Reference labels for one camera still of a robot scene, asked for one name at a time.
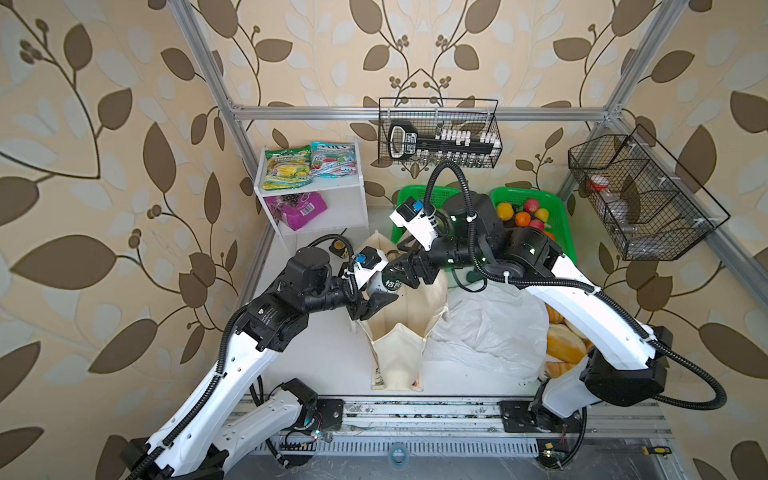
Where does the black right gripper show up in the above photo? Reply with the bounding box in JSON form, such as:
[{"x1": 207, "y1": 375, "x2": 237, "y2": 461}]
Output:
[{"x1": 379, "y1": 233, "x2": 487, "y2": 289}]

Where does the green white drink can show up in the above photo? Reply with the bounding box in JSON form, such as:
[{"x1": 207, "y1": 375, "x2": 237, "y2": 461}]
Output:
[{"x1": 366, "y1": 271, "x2": 402, "y2": 303}]

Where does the cream floral tote bag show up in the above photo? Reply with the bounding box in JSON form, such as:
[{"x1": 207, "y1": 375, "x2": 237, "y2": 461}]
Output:
[{"x1": 353, "y1": 229, "x2": 451, "y2": 392}]

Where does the purple snack bag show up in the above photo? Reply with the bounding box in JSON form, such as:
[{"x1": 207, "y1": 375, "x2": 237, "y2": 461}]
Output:
[{"x1": 266, "y1": 192, "x2": 327, "y2": 231}]

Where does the teal fruit candy bag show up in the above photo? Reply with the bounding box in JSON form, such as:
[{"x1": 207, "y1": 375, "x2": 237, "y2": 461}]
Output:
[{"x1": 310, "y1": 142, "x2": 357, "y2": 178}]

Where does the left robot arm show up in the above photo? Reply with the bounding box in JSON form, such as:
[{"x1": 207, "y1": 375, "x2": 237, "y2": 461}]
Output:
[{"x1": 121, "y1": 244, "x2": 397, "y2": 479}]

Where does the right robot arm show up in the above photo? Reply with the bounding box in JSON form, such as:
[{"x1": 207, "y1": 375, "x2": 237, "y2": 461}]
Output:
[{"x1": 390, "y1": 193, "x2": 727, "y2": 432}]

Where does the green vegetable basket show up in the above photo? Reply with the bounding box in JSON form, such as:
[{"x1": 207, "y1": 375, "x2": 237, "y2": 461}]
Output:
[{"x1": 390, "y1": 184, "x2": 463, "y2": 246}]

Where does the black yellow tape measure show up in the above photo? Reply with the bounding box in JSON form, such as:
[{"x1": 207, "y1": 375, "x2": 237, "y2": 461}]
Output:
[{"x1": 329, "y1": 238, "x2": 350, "y2": 260}]

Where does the yellow lemon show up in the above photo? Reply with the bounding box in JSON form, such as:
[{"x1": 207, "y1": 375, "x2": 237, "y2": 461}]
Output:
[{"x1": 496, "y1": 202, "x2": 515, "y2": 222}]

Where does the orange fruit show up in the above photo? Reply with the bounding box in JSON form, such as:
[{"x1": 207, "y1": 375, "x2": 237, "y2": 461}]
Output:
[{"x1": 514, "y1": 211, "x2": 532, "y2": 227}]

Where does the white shelf rack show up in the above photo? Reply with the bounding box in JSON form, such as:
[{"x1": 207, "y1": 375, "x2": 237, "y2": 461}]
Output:
[{"x1": 253, "y1": 141, "x2": 370, "y2": 253}]

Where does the white plastic bag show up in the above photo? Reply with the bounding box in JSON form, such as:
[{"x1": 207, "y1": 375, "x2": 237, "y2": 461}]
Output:
[{"x1": 424, "y1": 284, "x2": 549, "y2": 382}]

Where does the green fruit basket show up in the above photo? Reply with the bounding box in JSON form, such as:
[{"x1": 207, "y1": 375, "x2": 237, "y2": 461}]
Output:
[{"x1": 488, "y1": 186, "x2": 578, "y2": 265}]

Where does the bread tray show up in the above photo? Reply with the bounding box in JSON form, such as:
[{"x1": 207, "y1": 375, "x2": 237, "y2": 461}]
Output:
[{"x1": 538, "y1": 304, "x2": 593, "y2": 381}]

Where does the yellow green apple tea bag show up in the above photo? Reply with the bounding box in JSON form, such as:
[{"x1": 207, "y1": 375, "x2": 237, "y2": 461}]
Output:
[{"x1": 262, "y1": 145, "x2": 312, "y2": 191}]

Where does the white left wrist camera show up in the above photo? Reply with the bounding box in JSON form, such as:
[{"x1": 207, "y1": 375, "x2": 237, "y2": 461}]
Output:
[{"x1": 350, "y1": 246, "x2": 388, "y2": 290}]

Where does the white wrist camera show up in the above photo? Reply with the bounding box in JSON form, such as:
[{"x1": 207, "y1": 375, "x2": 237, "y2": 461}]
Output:
[
  {"x1": 350, "y1": 246, "x2": 388, "y2": 290},
  {"x1": 389, "y1": 197, "x2": 439, "y2": 251}
]

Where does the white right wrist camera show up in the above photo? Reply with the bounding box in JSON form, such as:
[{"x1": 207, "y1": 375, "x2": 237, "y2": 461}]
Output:
[{"x1": 389, "y1": 197, "x2": 439, "y2": 251}]

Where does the black wire basket back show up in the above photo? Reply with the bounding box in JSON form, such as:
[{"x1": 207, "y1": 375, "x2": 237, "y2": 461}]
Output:
[{"x1": 377, "y1": 96, "x2": 503, "y2": 169}]

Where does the black wire basket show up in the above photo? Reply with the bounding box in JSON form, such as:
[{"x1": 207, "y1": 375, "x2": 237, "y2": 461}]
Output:
[
  {"x1": 568, "y1": 124, "x2": 731, "y2": 261},
  {"x1": 377, "y1": 96, "x2": 503, "y2": 169}
]

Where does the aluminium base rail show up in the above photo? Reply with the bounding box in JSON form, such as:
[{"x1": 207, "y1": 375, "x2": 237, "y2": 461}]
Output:
[{"x1": 257, "y1": 395, "x2": 676, "y2": 458}]

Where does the black wire basket right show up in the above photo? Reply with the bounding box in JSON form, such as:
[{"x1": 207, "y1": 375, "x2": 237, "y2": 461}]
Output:
[{"x1": 568, "y1": 124, "x2": 731, "y2": 261}]

